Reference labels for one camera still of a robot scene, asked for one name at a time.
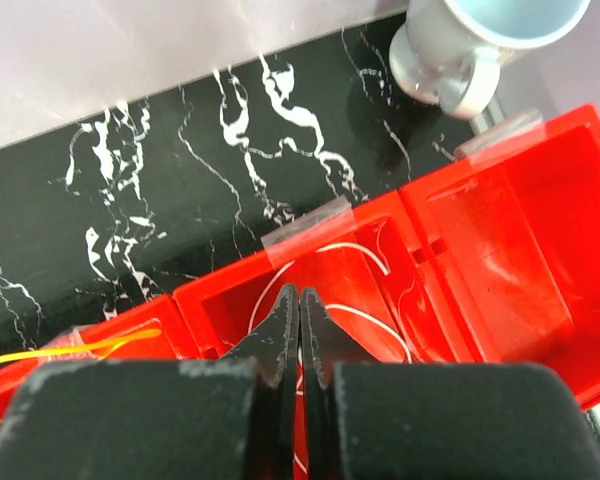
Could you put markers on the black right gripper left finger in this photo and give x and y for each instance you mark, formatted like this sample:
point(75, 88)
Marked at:
point(231, 418)

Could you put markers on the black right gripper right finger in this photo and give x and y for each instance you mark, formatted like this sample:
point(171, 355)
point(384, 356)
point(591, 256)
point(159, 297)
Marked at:
point(371, 420)

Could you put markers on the red plastic bin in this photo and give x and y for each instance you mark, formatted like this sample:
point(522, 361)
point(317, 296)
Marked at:
point(494, 258)

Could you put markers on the white ceramic mug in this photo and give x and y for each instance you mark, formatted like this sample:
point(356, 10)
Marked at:
point(451, 53)

